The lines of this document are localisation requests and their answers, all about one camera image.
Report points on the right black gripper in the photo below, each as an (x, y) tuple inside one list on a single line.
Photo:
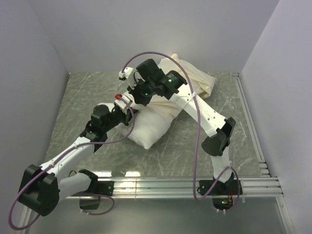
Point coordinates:
[(133, 92)]

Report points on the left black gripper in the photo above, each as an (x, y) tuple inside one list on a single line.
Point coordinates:
[(128, 116)]

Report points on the white pillow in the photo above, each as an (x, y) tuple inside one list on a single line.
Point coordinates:
[(147, 128)]

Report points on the cream pillowcase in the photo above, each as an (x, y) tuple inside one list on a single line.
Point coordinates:
[(202, 84)]

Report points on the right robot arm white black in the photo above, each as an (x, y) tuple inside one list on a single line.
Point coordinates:
[(218, 130)]

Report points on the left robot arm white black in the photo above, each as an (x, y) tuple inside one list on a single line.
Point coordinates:
[(43, 187)]

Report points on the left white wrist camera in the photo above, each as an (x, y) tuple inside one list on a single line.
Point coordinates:
[(123, 102)]

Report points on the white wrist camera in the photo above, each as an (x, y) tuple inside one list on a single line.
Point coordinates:
[(123, 102), (128, 74)]

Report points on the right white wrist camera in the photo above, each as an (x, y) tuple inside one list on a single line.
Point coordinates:
[(128, 74)]

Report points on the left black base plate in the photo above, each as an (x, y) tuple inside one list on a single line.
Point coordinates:
[(100, 188)]

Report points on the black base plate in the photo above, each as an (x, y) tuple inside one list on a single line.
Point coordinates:
[(100, 188), (231, 187)]

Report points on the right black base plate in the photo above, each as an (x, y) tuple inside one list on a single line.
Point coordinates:
[(231, 187)]

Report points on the aluminium front rail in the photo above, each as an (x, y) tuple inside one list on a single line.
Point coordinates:
[(166, 187)]

